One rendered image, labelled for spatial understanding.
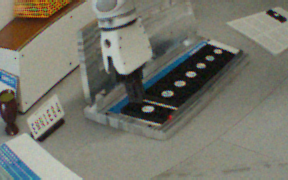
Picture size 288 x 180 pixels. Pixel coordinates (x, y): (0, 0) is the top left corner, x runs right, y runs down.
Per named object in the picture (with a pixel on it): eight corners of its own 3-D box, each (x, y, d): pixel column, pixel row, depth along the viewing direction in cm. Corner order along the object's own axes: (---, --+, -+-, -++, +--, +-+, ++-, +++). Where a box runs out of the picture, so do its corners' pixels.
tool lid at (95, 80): (81, 31, 217) (76, 31, 218) (93, 110, 224) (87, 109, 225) (182, -20, 248) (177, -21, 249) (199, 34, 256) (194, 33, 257)
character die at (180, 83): (192, 98, 227) (192, 93, 226) (154, 88, 232) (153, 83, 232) (203, 89, 230) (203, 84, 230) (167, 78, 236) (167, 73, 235)
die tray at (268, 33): (276, 57, 250) (276, 54, 250) (225, 25, 269) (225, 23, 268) (315, 32, 272) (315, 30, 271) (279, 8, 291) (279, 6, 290)
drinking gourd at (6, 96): (2, 137, 216) (-5, 103, 211) (2, 123, 224) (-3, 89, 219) (22, 138, 216) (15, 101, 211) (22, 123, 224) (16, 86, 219)
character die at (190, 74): (203, 88, 230) (203, 83, 230) (166, 78, 236) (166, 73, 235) (213, 79, 234) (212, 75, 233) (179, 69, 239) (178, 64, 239)
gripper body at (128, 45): (117, 27, 206) (129, 77, 210) (145, 11, 213) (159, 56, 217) (90, 29, 211) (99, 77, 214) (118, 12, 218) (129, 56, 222)
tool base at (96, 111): (165, 141, 216) (164, 126, 214) (84, 117, 227) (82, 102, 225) (249, 60, 248) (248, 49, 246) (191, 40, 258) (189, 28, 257)
